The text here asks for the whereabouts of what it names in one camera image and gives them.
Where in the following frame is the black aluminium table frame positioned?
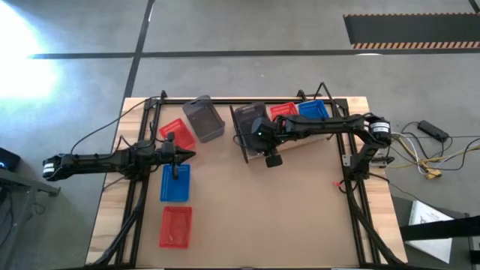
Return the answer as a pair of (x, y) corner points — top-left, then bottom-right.
(85, 82), (408, 269)

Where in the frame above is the white cable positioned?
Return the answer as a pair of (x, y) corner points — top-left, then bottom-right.
(393, 133), (428, 176)

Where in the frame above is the black power adapter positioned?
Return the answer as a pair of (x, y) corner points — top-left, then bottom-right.
(417, 119), (450, 143)

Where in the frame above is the black device with blue light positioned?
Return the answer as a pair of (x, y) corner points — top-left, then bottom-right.
(0, 147), (22, 173)

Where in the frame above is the red perforated plastic basket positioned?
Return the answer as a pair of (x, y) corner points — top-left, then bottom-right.
(158, 118), (197, 151)
(268, 101), (301, 123)
(158, 205), (194, 250)

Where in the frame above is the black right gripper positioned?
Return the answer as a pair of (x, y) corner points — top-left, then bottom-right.
(249, 115), (284, 169)

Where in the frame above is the white printed booklet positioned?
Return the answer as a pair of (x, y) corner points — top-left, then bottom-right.
(404, 199), (457, 264)

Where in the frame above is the black flat bar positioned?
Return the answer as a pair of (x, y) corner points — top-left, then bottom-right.
(399, 214), (480, 242)

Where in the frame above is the translucent grey plastic basket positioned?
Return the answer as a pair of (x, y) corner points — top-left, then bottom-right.
(232, 101), (272, 157)
(181, 94), (226, 144)
(232, 103), (273, 158)

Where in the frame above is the yellow cable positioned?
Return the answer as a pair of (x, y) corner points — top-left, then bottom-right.
(389, 133), (480, 177)

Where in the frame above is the blue plastic basket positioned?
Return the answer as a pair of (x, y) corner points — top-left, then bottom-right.
(298, 99), (331, 121)
(160, 163), (191, 203)

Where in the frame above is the black-framed wooden shelf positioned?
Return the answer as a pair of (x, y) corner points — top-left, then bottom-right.
(229, 99), (337, 164)

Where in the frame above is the dark grey side table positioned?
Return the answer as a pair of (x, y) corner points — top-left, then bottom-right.
(389, 194), (480, 270)

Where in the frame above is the brown board table cover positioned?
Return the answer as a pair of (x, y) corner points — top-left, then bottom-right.
(135, 103), (360, 269)

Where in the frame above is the black hazard-striped floor mat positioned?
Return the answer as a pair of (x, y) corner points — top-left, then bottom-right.
(343, 13), (480, 50)

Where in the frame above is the grey metal stand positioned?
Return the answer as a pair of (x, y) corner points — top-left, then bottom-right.
(0, 168), (61, 270)

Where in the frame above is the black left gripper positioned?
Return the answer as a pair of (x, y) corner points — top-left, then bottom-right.
(159, 131), (197, 181)

